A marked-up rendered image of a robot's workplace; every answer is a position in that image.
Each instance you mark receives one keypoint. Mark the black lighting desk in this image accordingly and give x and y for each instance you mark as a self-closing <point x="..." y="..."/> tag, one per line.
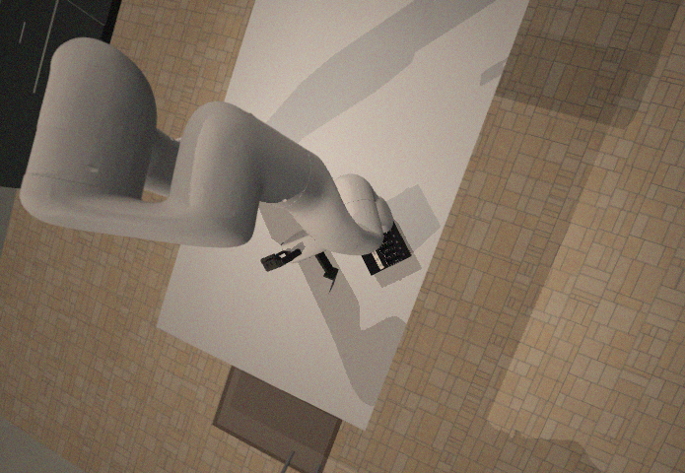
<point x="392" y="251"/>

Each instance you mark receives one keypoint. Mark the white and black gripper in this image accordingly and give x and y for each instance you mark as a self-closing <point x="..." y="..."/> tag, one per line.
<point x="303" y="247"/>

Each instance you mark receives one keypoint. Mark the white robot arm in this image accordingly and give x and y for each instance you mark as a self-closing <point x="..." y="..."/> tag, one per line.
<point x="92" y="148"/>

